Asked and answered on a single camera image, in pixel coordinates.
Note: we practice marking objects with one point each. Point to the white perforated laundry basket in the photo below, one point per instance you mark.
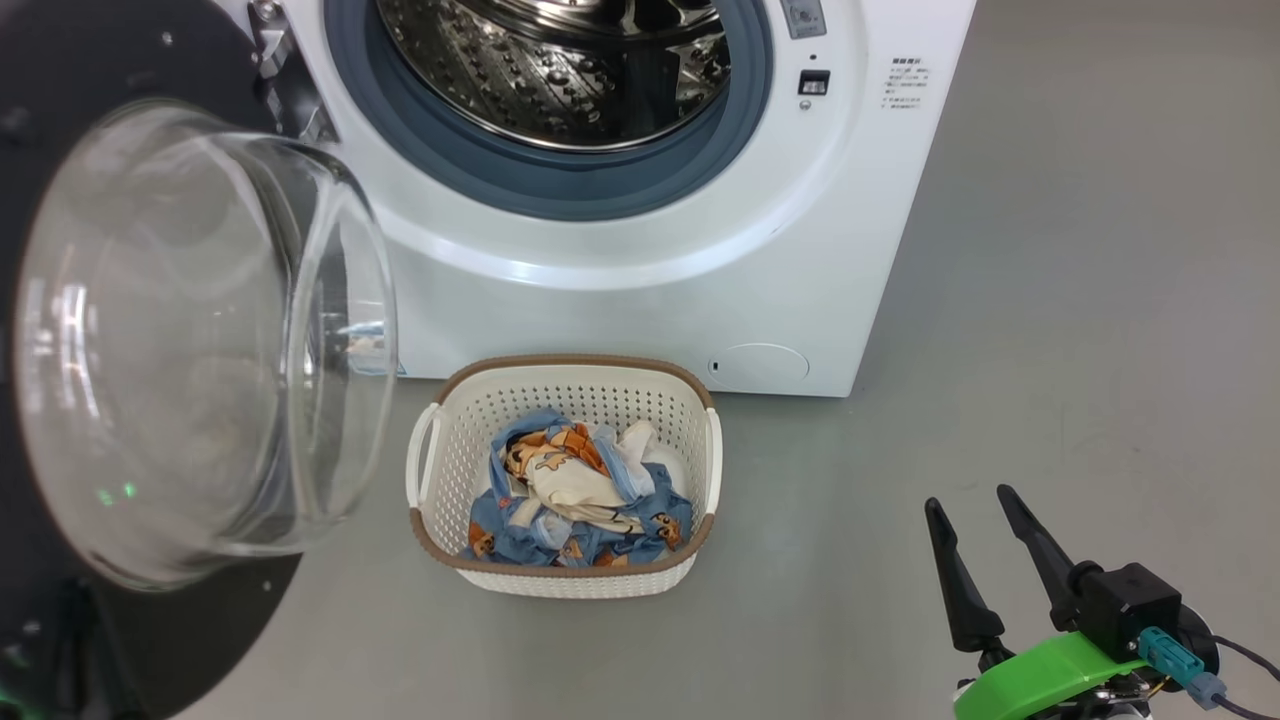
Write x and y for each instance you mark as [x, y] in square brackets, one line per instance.
[450, 450]

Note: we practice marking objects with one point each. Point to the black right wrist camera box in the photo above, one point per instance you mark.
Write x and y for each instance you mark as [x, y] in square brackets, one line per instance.
[1130, 600]

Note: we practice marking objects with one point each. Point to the blue cartoon print garment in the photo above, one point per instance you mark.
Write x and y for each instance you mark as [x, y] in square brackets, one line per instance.
[520, 545]

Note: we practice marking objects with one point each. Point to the metal washer door hinge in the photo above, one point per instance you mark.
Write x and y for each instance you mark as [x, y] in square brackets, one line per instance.
[290, 80]

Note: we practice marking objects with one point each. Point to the white front-load washing machine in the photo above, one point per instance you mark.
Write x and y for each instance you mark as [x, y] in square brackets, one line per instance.
[850, 250]

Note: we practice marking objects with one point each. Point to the steel washer drum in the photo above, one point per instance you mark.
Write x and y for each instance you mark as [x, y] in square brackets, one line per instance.
[560, 70]

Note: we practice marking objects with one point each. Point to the black door latch slot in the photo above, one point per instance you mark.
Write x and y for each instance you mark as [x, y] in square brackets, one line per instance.
[813, 82]

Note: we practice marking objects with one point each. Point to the round white filter cover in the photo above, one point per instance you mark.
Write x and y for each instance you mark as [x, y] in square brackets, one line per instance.
[760, 363]

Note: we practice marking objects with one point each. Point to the dark round glass washer door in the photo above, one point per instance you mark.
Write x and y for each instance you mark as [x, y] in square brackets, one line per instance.
[150, 350]

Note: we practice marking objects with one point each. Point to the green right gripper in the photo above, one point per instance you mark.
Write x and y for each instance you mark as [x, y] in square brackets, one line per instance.
[1040, 675]

